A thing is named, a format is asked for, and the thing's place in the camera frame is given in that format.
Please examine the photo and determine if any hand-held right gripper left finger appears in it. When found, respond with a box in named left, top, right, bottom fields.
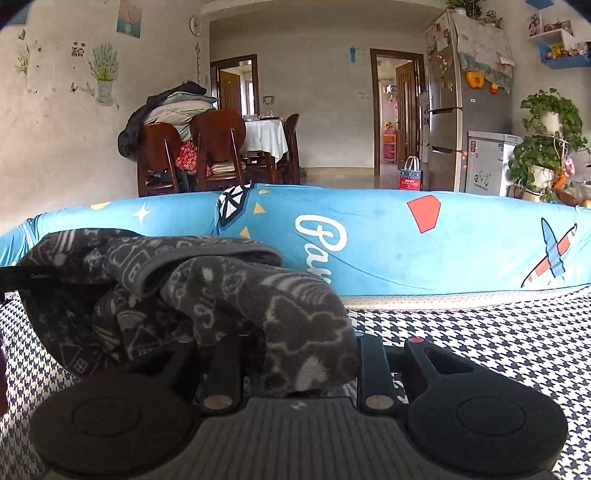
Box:
left=139, top=333, right=245, bottom=413

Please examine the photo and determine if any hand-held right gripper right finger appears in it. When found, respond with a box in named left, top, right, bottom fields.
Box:
left=358, top=335, right=466, bottom=412

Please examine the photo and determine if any grey patterned fleece jacket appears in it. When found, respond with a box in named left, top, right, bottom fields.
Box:
left=16, top=228, right=359, bottom=400

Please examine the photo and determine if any houndstooth sofa seat cover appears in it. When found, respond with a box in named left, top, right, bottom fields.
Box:
left=0, top=284, right=591, bottom=480

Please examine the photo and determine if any blue printed sofa cover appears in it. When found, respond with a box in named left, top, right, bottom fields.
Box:
left=0, top=182, right=591, bottom=300

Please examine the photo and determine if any brown wooden chair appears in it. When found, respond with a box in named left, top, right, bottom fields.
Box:
left=190, top=109, right=249, bottom=192
left=137, top=122, right=186, bottom=197

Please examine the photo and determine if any red gift bag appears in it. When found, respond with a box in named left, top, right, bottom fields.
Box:
left=399, top=156, right=424, bottom=191

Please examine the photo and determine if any red floral cloth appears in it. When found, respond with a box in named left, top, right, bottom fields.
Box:
left=174, top=140, right=212, bottom=179

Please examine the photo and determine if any pile of coats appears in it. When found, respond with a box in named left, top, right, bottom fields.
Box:
left=117, top=80, right=221, bottom=162

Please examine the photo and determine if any dining table with white cloth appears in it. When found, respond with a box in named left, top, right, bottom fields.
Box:
left=240, top=118, right=290, bottom=172

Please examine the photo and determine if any dark wooden chair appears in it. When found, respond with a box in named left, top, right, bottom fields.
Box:
left=276, top=114, right=302, bottom=185

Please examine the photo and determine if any brown wooden door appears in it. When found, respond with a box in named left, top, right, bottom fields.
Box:
left=395, top=62, right=419, bottom=158

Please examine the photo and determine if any silver refrigerator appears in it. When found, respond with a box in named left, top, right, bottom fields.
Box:
left=421, top=9, right=514, bottom=193

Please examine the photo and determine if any green potted plant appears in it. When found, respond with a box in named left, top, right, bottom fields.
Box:
left=507, top=89, right=590, bottom=203

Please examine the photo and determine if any floral refrigerator cover cloth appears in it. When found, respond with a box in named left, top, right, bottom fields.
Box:
left=455, top=11, right=516, bottom=94

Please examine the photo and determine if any lavender pot wall sticker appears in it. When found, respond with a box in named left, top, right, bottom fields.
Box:
left=89, top=42, right=121, bottom=108

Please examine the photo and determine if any leafy wall sticker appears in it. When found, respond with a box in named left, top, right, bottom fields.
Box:
left=15, top=29, right=34, bottom=92

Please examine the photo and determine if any small wall poster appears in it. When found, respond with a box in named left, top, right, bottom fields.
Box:
left=116, top=0, right=142, bottom=39

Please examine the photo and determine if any blue wall shelf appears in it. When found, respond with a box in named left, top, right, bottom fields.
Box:
left=525, top=0, right=591, bottom=71

